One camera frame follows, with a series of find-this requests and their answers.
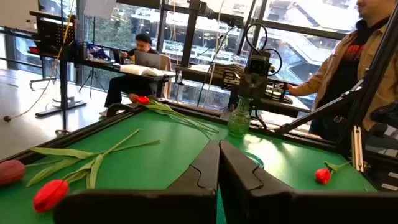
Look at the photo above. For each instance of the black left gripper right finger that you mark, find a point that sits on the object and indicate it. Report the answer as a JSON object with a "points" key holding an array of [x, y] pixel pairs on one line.
{"points": [[264, 205]]}

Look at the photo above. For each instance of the black table edge frame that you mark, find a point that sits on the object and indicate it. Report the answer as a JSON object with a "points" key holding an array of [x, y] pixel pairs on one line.
{"points": [[71, 136]]}

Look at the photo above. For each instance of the tall angular blue glass vase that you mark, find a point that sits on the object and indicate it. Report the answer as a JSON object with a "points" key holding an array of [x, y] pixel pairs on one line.
{"points": [[260, 159]]}

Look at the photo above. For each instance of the beige chair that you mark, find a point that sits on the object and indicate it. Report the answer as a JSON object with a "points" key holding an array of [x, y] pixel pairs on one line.
{"points": [[166, 71]]}

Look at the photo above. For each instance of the stacked black equipment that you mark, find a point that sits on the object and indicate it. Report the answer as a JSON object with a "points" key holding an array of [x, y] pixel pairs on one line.
{"points": [[230, 73]]}

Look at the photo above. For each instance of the black office desk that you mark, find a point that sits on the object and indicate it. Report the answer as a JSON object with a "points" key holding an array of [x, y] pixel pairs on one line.
{"points": [[99, 64]]}

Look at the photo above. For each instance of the green glass vase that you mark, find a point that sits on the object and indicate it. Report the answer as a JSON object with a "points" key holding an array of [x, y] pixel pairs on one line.
{"points": [[239, 121]]}

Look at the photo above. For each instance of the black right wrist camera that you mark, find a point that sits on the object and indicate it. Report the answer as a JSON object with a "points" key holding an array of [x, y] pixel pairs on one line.
{"points": [[259, 66]]}

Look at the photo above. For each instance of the dark grey side desk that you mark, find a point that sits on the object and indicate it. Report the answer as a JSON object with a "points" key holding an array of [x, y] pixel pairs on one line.
{"points": [[199, 74]]}

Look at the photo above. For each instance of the black pegboard stand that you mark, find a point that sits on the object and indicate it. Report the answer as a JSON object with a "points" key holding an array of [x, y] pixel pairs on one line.
{"points": [[57, 34]]}

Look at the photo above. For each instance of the black aluminium rig frame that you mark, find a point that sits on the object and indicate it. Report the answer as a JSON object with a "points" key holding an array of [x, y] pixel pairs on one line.
{"points": [[370, 81]]}

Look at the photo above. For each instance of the white papers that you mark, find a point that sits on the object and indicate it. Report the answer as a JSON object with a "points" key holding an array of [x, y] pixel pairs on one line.
{"points": [[140, 70]]}

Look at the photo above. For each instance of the grey laptop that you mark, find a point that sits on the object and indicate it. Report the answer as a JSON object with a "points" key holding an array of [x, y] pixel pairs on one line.
{"points": [[147, 59]]}

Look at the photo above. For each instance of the red artificial tulip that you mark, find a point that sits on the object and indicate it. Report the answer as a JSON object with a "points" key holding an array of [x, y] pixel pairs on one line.
{"points": [[323, 176], [49, 196], [143, 100]]}

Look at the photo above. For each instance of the black window frame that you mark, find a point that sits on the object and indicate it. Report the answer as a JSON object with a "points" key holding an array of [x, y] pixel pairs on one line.
{"points": [[189, 34]]}

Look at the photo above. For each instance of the person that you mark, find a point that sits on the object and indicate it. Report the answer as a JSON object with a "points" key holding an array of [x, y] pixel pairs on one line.
{"points": [[133, 84], [348, 62]]}

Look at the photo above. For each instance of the black tripod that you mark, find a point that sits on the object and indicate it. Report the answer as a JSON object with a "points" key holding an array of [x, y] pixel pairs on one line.
{"points": [[92, 71]]}

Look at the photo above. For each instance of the green table mat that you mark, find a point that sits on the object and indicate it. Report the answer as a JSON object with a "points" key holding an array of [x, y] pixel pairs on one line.
{"points": [[155, 161]]}

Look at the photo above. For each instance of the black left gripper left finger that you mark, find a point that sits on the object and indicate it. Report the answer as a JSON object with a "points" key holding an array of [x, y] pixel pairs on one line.
{"points": [[186, 202]]}

